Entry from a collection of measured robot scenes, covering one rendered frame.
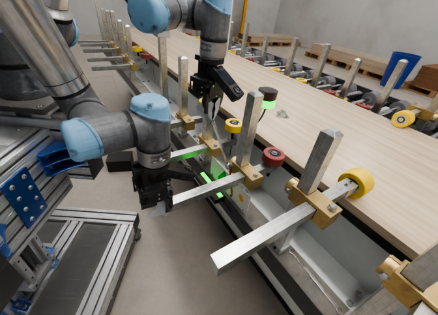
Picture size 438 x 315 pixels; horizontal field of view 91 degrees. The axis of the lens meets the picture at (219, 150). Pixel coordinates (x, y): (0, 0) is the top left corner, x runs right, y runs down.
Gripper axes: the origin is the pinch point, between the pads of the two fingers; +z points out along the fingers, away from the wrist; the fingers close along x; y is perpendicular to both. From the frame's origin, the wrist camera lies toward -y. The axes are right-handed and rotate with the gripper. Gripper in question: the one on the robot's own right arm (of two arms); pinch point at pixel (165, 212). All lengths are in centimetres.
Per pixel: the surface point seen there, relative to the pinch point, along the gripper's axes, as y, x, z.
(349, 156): -68, 14, -9
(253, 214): -31.1, 7.0, 11.5
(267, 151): -39.8, -1.8, -9.3
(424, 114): -137, 13, -16
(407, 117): -117, 12, -17
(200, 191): -11.0, 0.5, -4.0
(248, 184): -27.9, 3.7, -2.8
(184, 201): -5.2, 1.4, -3.5
